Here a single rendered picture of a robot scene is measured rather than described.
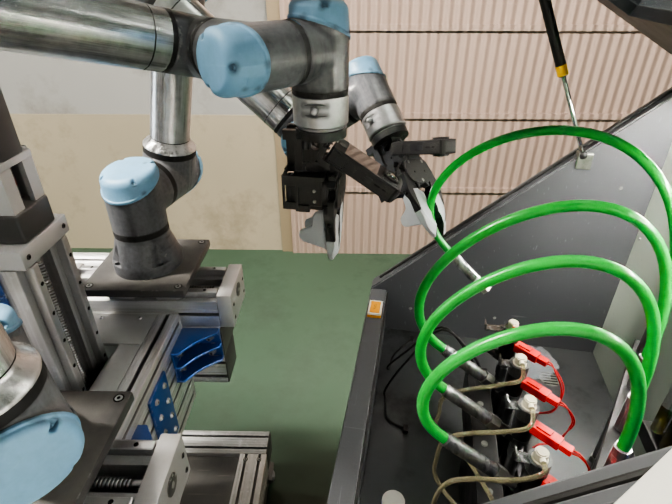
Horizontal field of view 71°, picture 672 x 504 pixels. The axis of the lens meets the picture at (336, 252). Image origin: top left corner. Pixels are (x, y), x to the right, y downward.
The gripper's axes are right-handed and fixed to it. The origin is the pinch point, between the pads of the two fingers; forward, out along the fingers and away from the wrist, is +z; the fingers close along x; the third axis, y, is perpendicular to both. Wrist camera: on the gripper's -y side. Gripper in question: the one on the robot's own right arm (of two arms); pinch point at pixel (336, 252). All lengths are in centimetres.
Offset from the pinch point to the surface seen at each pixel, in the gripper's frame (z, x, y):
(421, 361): 5.3, 16.6, -14.3
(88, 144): 51, -180, 184
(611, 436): 13.2, 17.4, -39.3
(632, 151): -17.8, -3.4, -39.3
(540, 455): 10.1, 24.5, -28.7
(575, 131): -19.3, -6.2, -32.5
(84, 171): 68, -179, 191
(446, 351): 10.1, 8.7, -18.2
